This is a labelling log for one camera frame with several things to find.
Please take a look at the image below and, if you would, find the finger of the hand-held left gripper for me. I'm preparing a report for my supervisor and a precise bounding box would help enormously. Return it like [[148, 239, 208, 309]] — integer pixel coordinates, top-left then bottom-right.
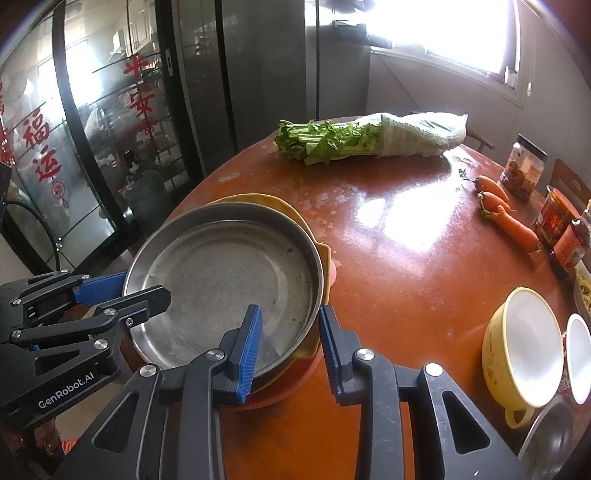
[[9, 285, 172, 352], [9, 271, 127, 324]]

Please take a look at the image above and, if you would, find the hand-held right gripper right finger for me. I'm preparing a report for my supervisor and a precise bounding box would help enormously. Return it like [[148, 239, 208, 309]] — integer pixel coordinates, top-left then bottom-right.
[[318, 305, 532, 480]]

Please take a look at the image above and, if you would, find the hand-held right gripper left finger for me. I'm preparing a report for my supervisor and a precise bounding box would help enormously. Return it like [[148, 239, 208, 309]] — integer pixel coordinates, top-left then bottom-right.
[[48, 305, 264, 480]]

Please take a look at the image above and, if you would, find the pink plate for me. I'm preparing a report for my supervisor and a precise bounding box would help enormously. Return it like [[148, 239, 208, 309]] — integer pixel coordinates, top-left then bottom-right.
[[222, 258, 340, 409]]

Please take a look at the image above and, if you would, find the round metal plate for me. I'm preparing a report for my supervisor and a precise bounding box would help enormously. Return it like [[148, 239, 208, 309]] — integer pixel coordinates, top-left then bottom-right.
[[122, 202, 324, 377]]

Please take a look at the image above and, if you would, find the yellow shell-shaped plate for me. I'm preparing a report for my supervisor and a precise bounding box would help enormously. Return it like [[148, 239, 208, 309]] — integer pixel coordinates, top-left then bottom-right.
[[203, 193, 331, 393]]

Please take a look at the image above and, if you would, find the yellow bowl with handle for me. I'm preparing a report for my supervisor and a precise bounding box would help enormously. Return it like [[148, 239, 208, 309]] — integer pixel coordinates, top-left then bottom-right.
[[481, 286, 565, 430]]

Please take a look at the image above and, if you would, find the stainless steel bowl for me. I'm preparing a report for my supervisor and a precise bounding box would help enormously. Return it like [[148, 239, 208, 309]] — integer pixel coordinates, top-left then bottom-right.
[[517, 394, 591, 480]]

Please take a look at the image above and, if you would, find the white bowl red outside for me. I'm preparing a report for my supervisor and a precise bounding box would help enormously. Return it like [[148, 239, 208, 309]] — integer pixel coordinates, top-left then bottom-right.
[[561, 313, 591, 406]]

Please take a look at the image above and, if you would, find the carrot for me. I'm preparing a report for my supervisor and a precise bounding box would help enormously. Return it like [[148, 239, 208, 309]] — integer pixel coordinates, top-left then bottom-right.
[[478, 191, 514, 215], [489, 205, 542, 253], [475, 175, 510, 204]]

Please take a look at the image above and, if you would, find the celery in plastic bag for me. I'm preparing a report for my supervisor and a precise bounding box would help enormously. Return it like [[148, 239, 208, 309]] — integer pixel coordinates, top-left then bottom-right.
[[273, 112, 468, 167]]

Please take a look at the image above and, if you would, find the sauce bottle orange cap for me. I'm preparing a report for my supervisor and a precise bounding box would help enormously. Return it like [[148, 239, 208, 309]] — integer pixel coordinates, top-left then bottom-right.
[[549, 198, 591, 278]]

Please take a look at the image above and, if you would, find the wooden chair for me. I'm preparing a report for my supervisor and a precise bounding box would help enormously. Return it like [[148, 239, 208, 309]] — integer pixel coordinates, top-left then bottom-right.
[[551, 159, 591, 204], [464, 129, 495, 153]]

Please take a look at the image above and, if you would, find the white dish with food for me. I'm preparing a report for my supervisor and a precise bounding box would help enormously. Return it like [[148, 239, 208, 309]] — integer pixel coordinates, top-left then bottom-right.
[[574, 263, 591, 319]]

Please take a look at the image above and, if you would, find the red sauce jar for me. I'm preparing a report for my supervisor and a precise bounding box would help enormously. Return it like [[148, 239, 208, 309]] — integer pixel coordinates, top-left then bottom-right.
[[534, 185, 583, 250]]

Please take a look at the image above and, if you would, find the grey refrigerator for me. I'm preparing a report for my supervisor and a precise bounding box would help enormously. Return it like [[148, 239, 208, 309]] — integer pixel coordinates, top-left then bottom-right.
[[175, 0, 372, 155]]

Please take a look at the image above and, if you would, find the clear jar black lid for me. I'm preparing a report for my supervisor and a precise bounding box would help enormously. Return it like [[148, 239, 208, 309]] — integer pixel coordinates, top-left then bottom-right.
[[499, 134, 549, 201]]

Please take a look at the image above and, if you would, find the window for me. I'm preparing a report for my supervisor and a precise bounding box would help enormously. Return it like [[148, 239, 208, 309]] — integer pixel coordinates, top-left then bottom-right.
[[369, 0, 532, 107]]

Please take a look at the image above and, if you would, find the black cable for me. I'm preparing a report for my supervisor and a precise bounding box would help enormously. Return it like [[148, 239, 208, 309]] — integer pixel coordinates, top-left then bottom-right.
[[4, 198, 63, 273]]

